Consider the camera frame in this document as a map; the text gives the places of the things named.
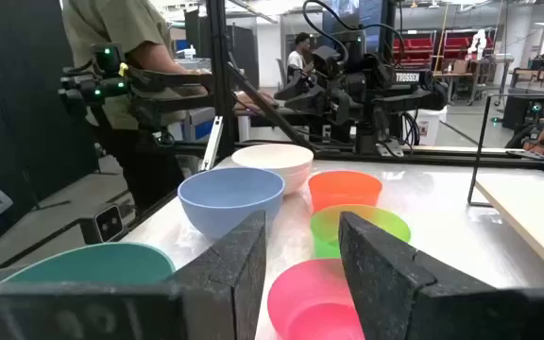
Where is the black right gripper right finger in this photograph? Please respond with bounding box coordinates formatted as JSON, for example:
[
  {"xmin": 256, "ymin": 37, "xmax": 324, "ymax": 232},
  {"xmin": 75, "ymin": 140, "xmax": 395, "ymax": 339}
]
[{"xmin": 338, "ymin": 211, "xmax": 521, "ymax": 340}]

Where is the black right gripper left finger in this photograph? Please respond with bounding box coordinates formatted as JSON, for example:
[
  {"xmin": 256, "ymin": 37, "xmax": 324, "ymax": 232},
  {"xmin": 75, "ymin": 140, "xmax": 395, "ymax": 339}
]
[{"xmin": 167, "ymin": 210, "xmax": 268, "ymax": 340}]

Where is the small pink translucent bowl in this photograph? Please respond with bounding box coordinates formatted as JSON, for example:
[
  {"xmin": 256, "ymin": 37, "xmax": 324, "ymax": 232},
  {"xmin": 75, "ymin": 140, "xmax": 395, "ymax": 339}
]
[{"xmin": 266, "ymin": 258, "xmax": 366, "ymax": 340}]

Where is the large blue bowl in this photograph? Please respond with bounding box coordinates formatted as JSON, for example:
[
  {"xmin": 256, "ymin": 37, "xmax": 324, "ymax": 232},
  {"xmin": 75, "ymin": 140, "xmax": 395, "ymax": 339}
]
[{"xmin": 177, "ymin": 166, "xmax": 286, "ymax": 241}]

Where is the small orange translucent bowl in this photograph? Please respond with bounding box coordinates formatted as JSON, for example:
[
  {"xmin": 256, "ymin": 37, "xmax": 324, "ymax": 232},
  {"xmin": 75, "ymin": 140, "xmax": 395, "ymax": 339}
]
[{"xmin": 307, "ymin": 170, "xmax": 383, "ymax": 214}]

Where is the large white bowl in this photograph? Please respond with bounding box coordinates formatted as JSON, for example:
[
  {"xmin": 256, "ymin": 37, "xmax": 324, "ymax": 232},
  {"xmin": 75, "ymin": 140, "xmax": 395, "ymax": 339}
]
[{"xmin": 230, "ymin": 143, "xmax": 315, "ymax": 196}]

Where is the large teal bowl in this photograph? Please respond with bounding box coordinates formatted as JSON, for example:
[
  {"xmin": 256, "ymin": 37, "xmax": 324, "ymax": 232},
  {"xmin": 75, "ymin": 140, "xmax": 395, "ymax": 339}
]
[{"xmin": 0, "ymin": 242, "xmax": 178, "ymax": 286}]

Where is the wooden shelf with black legs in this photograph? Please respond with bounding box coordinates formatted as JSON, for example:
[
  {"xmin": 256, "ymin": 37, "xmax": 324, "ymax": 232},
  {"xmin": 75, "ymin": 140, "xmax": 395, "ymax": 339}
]
[{"xmin": 467, "ymin": 93, "xmax": 544, "ymax": 288}]

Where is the white bin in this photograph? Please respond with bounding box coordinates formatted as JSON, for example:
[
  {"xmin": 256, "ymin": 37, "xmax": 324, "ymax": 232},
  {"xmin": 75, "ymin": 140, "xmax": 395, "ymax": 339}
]
[{"xmin": 411, "ymin": 107, "xmax": 449, "ymax": 147}]

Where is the wooden work table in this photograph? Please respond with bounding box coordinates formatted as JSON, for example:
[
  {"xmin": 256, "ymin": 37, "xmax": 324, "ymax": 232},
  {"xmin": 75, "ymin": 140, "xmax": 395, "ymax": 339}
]
[{"xmin": 434, "ymin": 54, "xmax": 514, "ymax": 105}]

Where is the red storage bin rack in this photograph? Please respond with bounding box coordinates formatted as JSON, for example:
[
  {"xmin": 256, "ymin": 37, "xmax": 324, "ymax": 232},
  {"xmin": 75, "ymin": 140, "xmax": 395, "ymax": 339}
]
[{"xmin": 391, "ymin": 30, "xmax": 496, "ymax": 70}]

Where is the small green translucent bowl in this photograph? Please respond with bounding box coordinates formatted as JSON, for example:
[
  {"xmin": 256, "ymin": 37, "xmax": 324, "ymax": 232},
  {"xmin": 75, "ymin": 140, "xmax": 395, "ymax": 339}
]
[{"xmin": 309, "ymin": 203, "xmax": 413, "ymax": 260}]

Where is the black box with green light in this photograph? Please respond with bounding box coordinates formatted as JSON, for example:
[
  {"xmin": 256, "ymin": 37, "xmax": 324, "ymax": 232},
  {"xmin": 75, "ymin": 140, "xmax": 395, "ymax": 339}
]
[{"xmin": 501, "ymin": 96, "xmax": 544, "ymax": 131}]

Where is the dark monitor screen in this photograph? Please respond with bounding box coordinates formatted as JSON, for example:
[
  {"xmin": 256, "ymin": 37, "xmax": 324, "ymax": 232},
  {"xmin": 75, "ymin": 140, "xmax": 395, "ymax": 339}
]
[{"xmin": 321, "ymin": 0, "xmax": 399, "ymax": 54}]

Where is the person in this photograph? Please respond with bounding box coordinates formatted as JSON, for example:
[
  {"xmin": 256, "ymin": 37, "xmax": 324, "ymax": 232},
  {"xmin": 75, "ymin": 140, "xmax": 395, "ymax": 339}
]
[
  {"xmin": 285, "ymin": 31, "xmax": 315, "ymax": 79},
  {"xmin": 61, "ymin": 0, "xmax": 216, "ymax": 213}
]

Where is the person's hand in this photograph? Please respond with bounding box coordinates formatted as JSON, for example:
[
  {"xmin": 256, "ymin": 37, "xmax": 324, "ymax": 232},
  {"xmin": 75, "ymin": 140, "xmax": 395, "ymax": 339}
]
[
  {"xmin": 233, "ymin": 90, "xmax": 279, "ymax": 116},
  {"xmin": 181, "ymin": 65, "xmax": 213, "ymax": 95}
]

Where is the black partition panel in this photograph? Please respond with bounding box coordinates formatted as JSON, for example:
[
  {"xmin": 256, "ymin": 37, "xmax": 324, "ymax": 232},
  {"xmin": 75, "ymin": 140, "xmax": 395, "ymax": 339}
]
[{"xmin": 0, "ymin": 0, "xmax": 99, "ymax": 202}]

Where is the silver metal bracket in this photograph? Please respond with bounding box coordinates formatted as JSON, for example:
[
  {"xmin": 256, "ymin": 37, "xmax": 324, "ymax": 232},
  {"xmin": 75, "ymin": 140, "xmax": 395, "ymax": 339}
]
[{"xmin": 199, "ymin": 115, "xmax": 225, "ymax": 171}]

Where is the small black table camera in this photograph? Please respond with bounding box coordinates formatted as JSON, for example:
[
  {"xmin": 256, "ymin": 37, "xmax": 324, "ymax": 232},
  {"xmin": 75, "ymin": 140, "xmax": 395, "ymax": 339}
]
[{"xmin": 93, "ymin": 203, "xmax": 126, "ymax": 243}]

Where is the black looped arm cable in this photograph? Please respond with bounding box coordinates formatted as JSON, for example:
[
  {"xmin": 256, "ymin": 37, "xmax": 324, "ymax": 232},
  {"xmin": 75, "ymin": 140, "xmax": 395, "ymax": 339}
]
[{"xmin": 301, "ymin": 0, "xmax": 408, "ymax": 67}]

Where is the black vertical frame post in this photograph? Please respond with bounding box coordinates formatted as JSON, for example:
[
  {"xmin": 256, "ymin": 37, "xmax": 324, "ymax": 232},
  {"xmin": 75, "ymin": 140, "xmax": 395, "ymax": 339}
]
[{"xmin": 204, "ymin": 0, "xmax": 236, "ymax": 160}]

